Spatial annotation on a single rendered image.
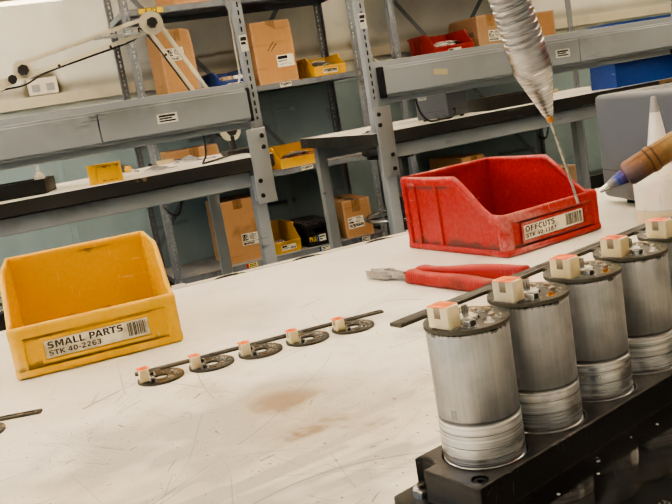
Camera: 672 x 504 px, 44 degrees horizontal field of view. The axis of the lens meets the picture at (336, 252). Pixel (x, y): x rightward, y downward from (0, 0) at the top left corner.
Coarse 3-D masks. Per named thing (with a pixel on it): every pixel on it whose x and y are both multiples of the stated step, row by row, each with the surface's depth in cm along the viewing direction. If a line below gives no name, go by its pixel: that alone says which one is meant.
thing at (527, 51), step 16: (496, 0) 23; (512, 0) 23; (528, 0) 23; (496, 16) 23; (512, 16) 23; (528, 16) 23; (512, 32) 23; (528, 32) 23; (512, 48) 23; (528, 48) 23; (544, 48) 23; (512, 64) 24; (528, 64) 23; (544, 64) 23
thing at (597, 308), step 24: (576, 288) 26; (600, 288) 26; (576, 312) 27; (600, 312) 26; (624, 312) 27; (576, 336) 27; (600, 336) 27; (624, 336) 27; (576, 360) 27; (600, 360) 27; (624, 360) 27; (600, 384) 27; (624, 384) 27
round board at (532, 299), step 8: (544, 288) 26; (552, 288) 26; (560, 288) 26; (568, 288) 26; (488, 296) 26; (528, 296) 25; (536, 296) 25; (544, 296) 25; (552, 296) 25; (560, 296) 25; (496, 304) 25; (504, 304) 25; (512, 304) 25; (520, 304) 25; (528, 304) 25; (536, 304) 25; (544, 304) 25
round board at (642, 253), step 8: (600, 248) 30; (640, 248) 28; (648, 248) 29; (656, 248) 29; (664, 248) 28; (600, 256) 29; (624, 256) 28; (632, 256) 28; (640, 256) 28; (648, 256) 28; (656, 256) 28
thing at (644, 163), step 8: (664, 136) 26; (656, 144) 26; (664, 144) 26; (640, 152) 26; (648, 152) 26; (656, 152) 26; (664, 152) 25; (632, 160) 26; (640, 160) 26; (648, 160) 26; (656, 160) 26; (664, 160) 26; (624, 168) 26; (632, 168) 26; (640, 168) 26; (648, 168) 26; (656, 168) 26; (632, 176) 26; (640, 176) 26
